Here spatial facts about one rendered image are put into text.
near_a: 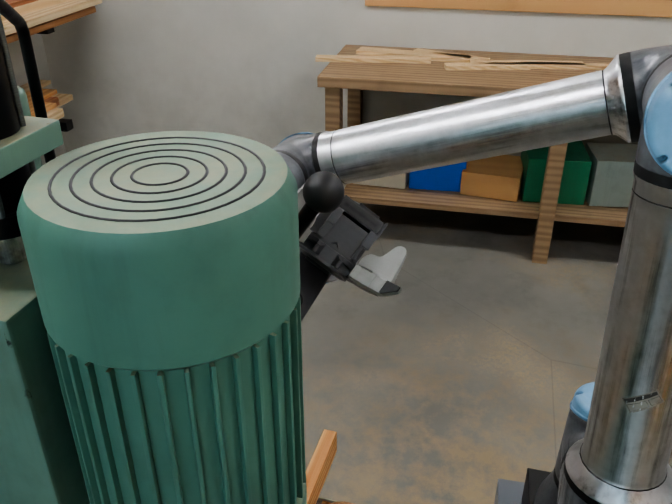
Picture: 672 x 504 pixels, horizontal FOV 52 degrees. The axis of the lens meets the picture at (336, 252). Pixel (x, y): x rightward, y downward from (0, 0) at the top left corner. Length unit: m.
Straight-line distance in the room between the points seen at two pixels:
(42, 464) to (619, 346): 0.67
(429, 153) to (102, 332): 0.67
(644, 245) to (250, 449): 0.54
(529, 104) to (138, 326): 0.68
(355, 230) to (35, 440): 0.40
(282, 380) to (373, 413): 1.99
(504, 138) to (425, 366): 1.80
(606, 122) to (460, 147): 0.19
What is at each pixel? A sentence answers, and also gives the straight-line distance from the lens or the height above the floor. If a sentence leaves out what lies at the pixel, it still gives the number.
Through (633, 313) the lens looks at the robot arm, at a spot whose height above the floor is 1.21.
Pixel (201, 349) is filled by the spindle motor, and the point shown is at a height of 1.43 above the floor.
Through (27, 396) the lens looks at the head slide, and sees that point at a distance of 0.53.
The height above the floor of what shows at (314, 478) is 0.94.
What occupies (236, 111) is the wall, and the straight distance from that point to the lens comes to 4.07.
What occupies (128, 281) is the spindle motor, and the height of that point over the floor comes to 1.48.
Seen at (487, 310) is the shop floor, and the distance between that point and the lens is 3.05.
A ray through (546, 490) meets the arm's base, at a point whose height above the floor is 0.70.
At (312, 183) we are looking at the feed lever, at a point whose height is 1.45.
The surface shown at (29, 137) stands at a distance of 0.51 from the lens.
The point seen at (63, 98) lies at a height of 0.57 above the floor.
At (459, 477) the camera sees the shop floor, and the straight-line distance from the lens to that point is 2.30.
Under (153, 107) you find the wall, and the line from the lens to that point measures 4.28.
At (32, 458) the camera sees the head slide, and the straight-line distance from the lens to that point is 0.58.
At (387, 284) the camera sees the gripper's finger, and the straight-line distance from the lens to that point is 0.71.
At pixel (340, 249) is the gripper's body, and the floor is 1.30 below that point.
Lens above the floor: 1.68
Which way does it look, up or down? 29 degrees down
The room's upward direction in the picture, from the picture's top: straight up
